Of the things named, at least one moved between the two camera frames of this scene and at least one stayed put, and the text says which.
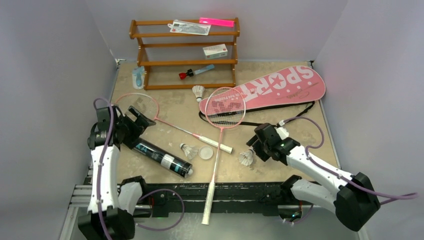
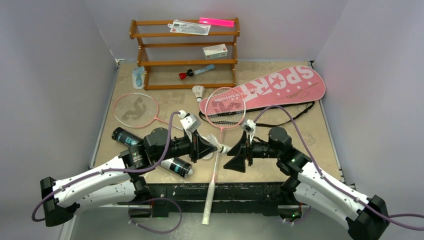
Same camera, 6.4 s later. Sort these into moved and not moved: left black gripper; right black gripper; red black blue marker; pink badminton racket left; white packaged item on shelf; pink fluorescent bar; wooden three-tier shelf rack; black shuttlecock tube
Moved: left black gripper; right black gripper
Not moved: pink badminton racket left; wooden three-tier shelf rack; black shuttlecock tube; pink fluorescent bar; red black blue marker; white packaged item on shelf
